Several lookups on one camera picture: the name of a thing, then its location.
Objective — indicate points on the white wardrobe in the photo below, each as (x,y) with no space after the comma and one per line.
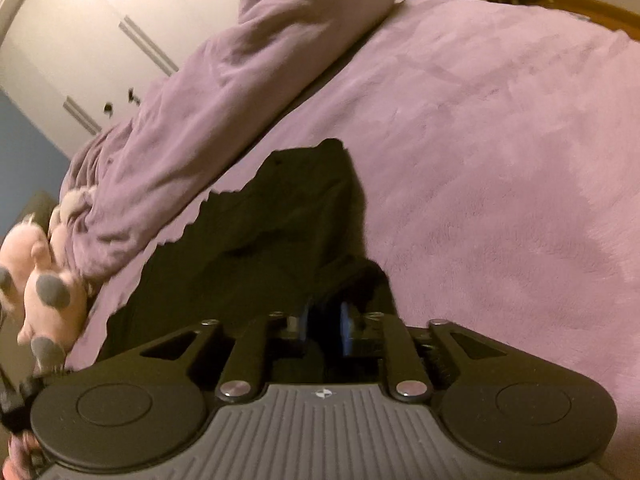
(75,20)

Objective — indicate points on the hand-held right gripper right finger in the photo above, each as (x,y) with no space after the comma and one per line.
(345,321)

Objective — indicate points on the cream plush toy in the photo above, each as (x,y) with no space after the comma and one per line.
(55,280)

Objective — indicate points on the black garment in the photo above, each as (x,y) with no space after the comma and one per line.
(275,235)

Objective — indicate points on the bunched purple duvet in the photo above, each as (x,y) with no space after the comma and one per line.
(225,85)

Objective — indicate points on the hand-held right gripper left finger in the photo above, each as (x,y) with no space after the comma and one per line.
(303,321)

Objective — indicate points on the person's left hand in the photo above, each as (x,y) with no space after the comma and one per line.
(22,457)

